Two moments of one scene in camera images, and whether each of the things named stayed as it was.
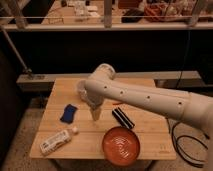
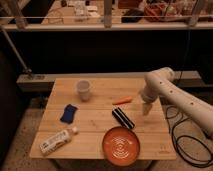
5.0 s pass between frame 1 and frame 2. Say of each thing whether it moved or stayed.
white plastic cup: stayed
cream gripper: moved
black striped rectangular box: stayed
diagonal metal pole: stayed
